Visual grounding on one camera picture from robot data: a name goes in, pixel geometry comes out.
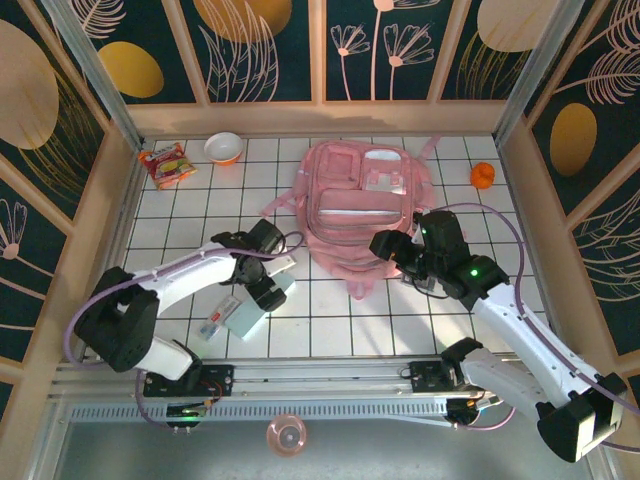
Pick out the pink backpack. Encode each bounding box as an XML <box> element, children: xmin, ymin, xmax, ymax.
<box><xmin>262</xmin><ymin>133</ymin><xmax>444</xmax><ymax>301</ymax></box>

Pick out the aluminium mounting rail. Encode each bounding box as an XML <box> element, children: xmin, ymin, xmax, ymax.
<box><xmin>49</xmin><ymin>352</ymin><xmax>591</xmax><ymax>401</ymax></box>

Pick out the clear pencil case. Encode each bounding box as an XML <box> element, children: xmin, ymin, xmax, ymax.
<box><xmin>199</xmin><ymin>294</ymin><xmax>244</xmax><ymax>341</ymax></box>

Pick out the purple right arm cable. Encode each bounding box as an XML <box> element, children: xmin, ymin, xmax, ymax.
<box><xmin>434</xmin><ymin>202</ymin><xmax>640</xmax><ymax>451</ymax></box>

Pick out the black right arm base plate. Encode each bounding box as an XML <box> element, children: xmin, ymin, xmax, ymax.
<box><xmin>409</xmin><ymin>359</ymin><xmax>467</xmax><ymax>394</ymax></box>

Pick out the aluminium corner post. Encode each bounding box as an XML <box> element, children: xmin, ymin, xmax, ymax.
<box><xmin>42</xmin><ymin>0</ymin><xmax>146</xmax><ymax>151</ymax></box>
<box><xmin>492</xmin><ymin>0</ymin><xmax>576</xmax><ymax>144</ymax></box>

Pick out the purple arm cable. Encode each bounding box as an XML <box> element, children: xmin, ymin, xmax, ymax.
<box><xmin>67</xmin><ymin>230</ymin><xmax>306</xmax><ymax>431</ymax></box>
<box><xmin>434</xmin><ymin>202</ymin><xmax>640</xmax><ymax>451</ymax></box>

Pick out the small circuit board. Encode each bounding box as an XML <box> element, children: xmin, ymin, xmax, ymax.
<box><xmin>166</xmin><ymin>405</ymin><xmax>207</xmax><ymax>420</ymax></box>
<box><xmin>446</xmin><ymin>398</ymin><xmax>501</xmax><ymax>426</ymax></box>

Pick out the light blue book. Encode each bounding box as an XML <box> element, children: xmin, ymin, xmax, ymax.
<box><xmin>227</xmin><ymin>274</ymin><xmax>296</xmax><ymax>341</ymax></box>

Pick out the orange tangerine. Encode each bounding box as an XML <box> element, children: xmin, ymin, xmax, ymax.
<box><xmin>470</xmin><ymin>162</ymin><xmax>497</xmax><ymax>191</ymax></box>

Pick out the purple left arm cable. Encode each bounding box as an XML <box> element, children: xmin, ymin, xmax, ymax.
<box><xmin>67</xmin><ymin>230</ymin><xmax>306</xmax><ymax>431</ymax></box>

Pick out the pink plastic cup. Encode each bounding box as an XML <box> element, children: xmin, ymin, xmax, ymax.
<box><xmin>265</xmin><ymin>413</ymin><xmax>307</xmax><ymax>457</ymax></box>

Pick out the perforated metal cable tray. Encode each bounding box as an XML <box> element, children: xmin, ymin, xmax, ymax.
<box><xmin>69</xmin><ymin>399</ymin><xmax>451</xmax><ymax>427</ymax></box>

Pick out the white and orange bowl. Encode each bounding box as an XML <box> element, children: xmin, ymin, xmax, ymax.
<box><xmin>203</xmin><ymin>131</ymin><xmax>245</xmax><ymax>166</ymax></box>

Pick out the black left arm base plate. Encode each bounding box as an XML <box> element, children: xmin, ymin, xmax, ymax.
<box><xmin>143</xmin><ymin>363</ymin><xmax>235</xmax><ymax>399</ymax></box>

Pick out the orange snack packet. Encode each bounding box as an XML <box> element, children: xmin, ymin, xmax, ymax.
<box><xmin>137</xmin><ymin>142</ymin><xmax>199</xmax><ymax>192</ymax></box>

